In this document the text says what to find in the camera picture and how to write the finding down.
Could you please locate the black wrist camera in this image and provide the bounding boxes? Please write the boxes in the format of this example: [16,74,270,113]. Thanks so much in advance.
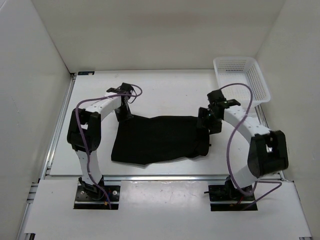
[207,89,241,109]
[106,82,134,95]

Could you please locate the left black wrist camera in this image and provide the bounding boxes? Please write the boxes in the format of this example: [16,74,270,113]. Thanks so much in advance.
[106,82,134,95]

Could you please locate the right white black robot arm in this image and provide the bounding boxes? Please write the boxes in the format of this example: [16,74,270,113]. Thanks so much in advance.
[197,100,289,200]

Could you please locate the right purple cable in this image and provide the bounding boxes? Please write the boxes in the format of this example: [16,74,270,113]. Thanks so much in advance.
[227,83,283,210]

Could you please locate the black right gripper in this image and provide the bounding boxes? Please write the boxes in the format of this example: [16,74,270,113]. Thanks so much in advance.
[195,107,223,135]

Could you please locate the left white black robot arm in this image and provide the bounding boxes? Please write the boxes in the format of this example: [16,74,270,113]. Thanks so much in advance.
[67,93,133,202]

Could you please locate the small dark corner label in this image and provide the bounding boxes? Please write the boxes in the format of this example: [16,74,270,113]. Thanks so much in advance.
[77,71,95,76]

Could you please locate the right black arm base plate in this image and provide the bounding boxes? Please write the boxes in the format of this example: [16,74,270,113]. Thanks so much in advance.
[204,185,258,212]

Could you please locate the silver aluminium table rail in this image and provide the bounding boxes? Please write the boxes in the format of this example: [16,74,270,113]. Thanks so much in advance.
[39,72,285,182]

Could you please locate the white perforated plastic basket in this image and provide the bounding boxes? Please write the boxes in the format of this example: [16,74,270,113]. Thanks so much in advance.
[213,56,271,108]

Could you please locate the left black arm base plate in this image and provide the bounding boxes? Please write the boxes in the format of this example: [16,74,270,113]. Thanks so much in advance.
[73,183,121,210]

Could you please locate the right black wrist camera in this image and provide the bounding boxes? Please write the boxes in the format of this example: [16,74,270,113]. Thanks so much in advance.
[207,89,241,109]

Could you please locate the black shorts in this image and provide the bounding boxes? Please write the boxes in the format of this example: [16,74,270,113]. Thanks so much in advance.
[111,115,211,166]

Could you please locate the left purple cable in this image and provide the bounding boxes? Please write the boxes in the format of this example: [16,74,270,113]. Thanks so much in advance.
[74,84,144,210]

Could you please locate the purple cable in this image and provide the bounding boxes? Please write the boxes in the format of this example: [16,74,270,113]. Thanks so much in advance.
[227,83,283,210]
[74,84,144,210]

